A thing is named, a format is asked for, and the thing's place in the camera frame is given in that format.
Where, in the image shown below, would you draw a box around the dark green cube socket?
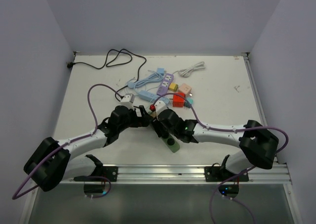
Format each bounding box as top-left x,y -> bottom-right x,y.
148,111 -> 157,118

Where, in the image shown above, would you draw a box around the green power strip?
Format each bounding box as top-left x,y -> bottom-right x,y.
161,135 -> 180,153

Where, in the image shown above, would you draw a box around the light blue power strip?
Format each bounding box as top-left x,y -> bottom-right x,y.
138,90 -> 170,104

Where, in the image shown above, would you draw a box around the red cube socket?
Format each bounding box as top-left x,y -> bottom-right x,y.
172,92 -> 185,108

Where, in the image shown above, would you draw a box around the teal plug adapter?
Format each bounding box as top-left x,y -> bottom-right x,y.
184,98 -> 194,108

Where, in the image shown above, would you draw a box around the yellow plug adapter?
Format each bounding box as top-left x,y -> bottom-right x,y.
168,83 -> 178,92

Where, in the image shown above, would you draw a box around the pink cube socket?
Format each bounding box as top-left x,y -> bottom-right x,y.
178,83 -> 193,97

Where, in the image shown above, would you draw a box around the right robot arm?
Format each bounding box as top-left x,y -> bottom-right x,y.
157,109 -> 279,181

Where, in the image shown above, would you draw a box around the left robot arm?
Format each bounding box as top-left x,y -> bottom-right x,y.
24,105 -> 153,191

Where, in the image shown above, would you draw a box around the purple power strip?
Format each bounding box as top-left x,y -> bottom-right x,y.
156,73 -> 174,95

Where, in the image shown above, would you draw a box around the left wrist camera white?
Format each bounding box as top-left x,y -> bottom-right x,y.
120,93 -> 135,110

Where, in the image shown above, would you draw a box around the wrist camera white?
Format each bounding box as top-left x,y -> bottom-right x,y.
150,100 -> 167,116
120,93 -> 135,110

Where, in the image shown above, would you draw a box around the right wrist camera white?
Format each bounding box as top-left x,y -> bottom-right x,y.
150,100 -> 167,116

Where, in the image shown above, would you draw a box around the thin mint cable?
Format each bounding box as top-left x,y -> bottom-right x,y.
123,83 -> 161,111

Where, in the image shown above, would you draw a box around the light blue coiled cord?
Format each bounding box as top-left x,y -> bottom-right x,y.
126,76 -> 163,89

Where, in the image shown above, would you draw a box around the white power strip cord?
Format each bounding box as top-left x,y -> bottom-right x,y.
171,61 -> 206,78

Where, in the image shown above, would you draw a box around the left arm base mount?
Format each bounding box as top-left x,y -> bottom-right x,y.
74,154 -> 118,182

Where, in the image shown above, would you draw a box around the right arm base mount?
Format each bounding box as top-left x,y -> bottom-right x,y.
204,153 -> 252,182

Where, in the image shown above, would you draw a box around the black power cable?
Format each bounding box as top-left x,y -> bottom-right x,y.
66,48 -> 148,102

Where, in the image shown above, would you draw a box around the right aluminium side rail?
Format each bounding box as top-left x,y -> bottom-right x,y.
241,52 -> 279,160

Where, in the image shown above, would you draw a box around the aluminium front rail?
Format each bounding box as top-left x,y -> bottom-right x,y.
60,160 -> 291,184

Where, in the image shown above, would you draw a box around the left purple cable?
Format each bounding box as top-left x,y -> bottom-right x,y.
11,84 -> 124,200

